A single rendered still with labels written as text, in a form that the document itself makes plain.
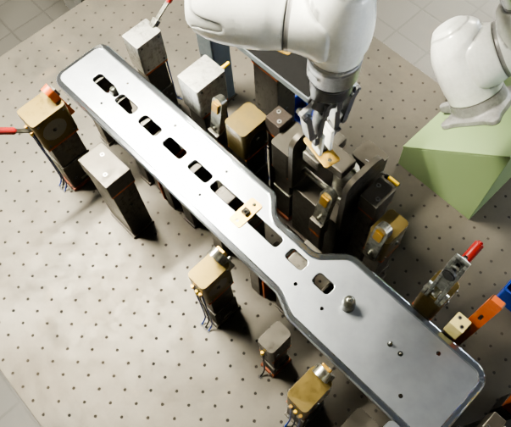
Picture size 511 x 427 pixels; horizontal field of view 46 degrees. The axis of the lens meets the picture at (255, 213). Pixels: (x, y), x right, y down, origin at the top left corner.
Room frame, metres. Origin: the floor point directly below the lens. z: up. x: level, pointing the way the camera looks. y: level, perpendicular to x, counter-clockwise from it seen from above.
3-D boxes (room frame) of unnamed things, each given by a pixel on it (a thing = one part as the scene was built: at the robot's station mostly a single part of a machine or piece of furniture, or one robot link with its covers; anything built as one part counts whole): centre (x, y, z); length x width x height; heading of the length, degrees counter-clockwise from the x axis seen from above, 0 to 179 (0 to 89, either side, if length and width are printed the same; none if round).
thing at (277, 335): (0.32, -0.01, 0.84); 0.10 x 0.05 x 0.29; 129
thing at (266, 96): (1.03, -0.09, 0.92); 0.10 x 0.08 x 0.45; 39
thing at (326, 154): (0.63, -0.15, 1.29); 0.08 x 0.04 x 0.01; 27
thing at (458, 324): (0.30, -0.42, 0.88); 0.04 x 0.04 x 0.37; 39
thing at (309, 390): (0.19, -0.07, 0.87); 0.12 x 0.07 x 0.35; 129
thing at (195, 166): (0.80, 0.16, 0.84); 0.12 x 0.05 x 0.29; 129
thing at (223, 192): (0.70, 0.07, 0.84); 0.12 x 0.05 x 0.29; 129
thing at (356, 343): (0.65, 0.04, 1.00); 1.38 x 0.22 x 0.02; 39
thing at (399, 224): (0.55, -0.32, 0.88); 0.11 x 0.07 x 0.37; 129
